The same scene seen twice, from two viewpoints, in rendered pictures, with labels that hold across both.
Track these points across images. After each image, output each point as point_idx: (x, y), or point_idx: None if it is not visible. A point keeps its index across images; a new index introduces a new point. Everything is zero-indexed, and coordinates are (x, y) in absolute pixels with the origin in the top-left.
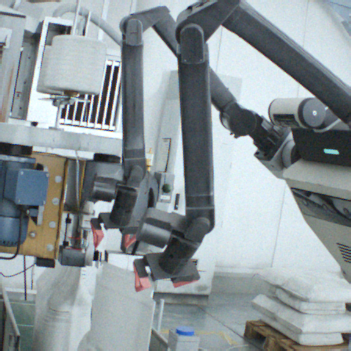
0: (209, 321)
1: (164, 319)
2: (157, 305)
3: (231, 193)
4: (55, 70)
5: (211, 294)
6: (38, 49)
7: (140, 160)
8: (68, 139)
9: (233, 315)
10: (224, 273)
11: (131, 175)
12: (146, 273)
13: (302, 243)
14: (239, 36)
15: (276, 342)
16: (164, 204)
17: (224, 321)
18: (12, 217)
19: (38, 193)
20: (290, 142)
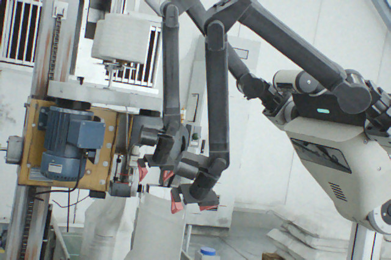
0: (230, 252)
1: (190, 248)
2: (185, 235)
3: (248, 140)
4: (109, 43)
5: (231, 227)
6: (83, 12)
7: (176, 115)
8: (120, 98)
9: (250, 247)
10: (242, 208)
11: (169, 126)
12: (180, 199)
13: (313, 185)
14: (250, 28)
15: None
16: (192, 148)
17: (242, 252)
18: (73, 158)
19: (96, 140)
20: (291, 102)
